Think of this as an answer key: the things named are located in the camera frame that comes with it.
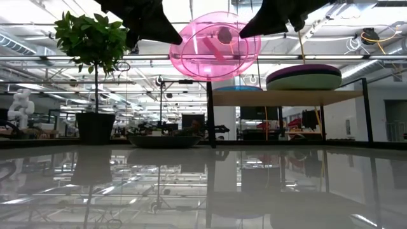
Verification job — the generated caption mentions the person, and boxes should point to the person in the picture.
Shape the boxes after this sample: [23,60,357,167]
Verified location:
[190,119,204,136]

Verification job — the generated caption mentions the wooden shelf with black frame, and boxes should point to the wooden shelf with black frame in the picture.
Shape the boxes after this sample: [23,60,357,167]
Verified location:
[205,77,375,149]

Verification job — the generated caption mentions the black ceiling cable reel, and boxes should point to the black ceiling cable reel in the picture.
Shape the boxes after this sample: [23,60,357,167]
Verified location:
[361,27,379,45]
[217,26,233,45]

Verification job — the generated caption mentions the white robot figure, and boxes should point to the white robot figure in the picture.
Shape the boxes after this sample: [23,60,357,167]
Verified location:
[6,88,36,130]

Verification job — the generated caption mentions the pink transparent plate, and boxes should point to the pink transparent plate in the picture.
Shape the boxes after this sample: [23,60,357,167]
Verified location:
[169,11,262,82]

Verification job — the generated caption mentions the yellow hanging cable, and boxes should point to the yellow hanging cable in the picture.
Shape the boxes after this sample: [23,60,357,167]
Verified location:
[297,30,307,66]

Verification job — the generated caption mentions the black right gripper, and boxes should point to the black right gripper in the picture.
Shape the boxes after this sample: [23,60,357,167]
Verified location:
[238,0,333,39]

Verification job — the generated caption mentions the black plant pot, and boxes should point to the black plant pot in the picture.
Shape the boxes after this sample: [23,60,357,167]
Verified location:
[75,112,116,146]

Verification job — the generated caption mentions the dark grey plate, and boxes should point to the dark grey plate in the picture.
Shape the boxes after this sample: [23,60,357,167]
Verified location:
[266,69,343,80]

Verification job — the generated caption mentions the green potted plant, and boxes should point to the green potted plant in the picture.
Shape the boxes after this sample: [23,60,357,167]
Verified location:
[53,11,130,114]

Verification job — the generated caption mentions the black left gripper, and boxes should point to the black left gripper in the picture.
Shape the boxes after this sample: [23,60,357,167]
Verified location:
[94,0,184,50]

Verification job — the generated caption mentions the dark shallow bowl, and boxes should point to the dark shallow bowl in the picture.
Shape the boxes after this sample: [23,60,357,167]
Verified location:
[127,135,203,149]

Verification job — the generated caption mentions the black metal stand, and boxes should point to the black metal stand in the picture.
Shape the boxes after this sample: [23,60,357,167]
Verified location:
[157,78,207,128]

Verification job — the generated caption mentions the teal transparent plate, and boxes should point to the teal transparent plate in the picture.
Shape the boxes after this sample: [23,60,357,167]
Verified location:
[212,85,265,93]

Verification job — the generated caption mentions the black monitor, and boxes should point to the black monitor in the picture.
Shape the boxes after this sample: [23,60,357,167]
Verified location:
[240,106,279,121]
[181,113,206,128]

